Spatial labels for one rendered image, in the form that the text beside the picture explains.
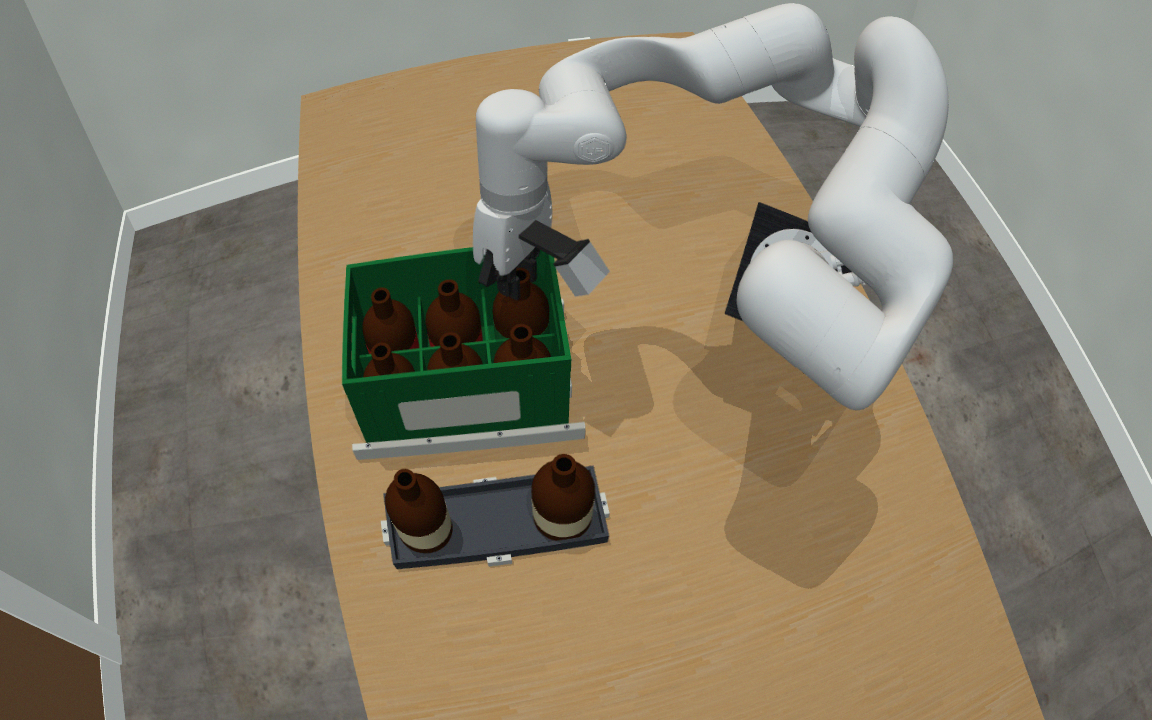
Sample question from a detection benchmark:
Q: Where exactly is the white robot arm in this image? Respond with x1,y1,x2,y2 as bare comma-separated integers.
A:
476,3,953,410

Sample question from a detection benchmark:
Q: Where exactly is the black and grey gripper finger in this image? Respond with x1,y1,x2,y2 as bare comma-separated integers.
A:
516,247,540,283
479,249,520,300

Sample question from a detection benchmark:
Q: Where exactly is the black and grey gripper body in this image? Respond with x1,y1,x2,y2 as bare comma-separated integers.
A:
473,181,552,276

